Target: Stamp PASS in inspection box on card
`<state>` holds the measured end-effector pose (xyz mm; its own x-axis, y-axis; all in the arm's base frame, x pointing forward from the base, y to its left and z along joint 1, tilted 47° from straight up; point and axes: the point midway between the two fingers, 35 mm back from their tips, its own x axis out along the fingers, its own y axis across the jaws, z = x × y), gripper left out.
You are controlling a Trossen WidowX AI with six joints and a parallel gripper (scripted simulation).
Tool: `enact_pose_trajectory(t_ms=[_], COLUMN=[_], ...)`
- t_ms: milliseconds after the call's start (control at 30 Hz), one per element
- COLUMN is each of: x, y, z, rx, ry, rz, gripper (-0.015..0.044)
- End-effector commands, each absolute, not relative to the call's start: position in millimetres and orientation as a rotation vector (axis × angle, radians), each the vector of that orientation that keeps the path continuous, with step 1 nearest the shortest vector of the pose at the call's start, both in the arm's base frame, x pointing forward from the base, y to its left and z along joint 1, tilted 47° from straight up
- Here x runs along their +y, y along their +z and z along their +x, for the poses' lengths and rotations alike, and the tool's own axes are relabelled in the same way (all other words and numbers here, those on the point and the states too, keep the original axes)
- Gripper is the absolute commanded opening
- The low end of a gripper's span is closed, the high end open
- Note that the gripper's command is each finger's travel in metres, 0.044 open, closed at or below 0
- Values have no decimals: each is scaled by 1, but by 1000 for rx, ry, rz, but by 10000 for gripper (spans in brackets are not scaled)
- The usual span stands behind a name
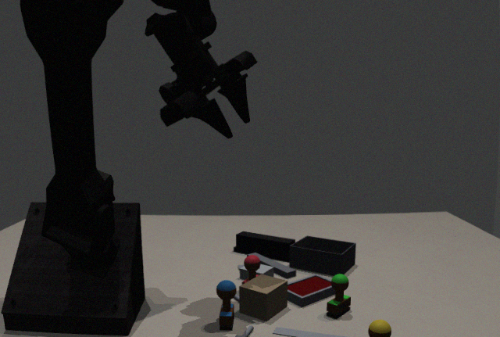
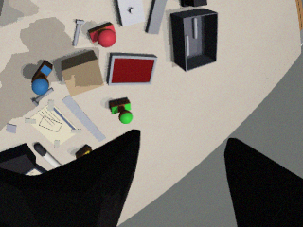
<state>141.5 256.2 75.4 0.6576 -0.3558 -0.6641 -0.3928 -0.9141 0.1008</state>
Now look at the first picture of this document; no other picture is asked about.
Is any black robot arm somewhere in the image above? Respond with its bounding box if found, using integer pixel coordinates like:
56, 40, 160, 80
20, 0, 216, 278

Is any red-handled rubber stamp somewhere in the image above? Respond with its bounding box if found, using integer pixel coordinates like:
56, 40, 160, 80
242, 255, 261, 284

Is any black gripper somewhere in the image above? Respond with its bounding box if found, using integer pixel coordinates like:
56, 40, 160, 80
160, 39, 257, 138

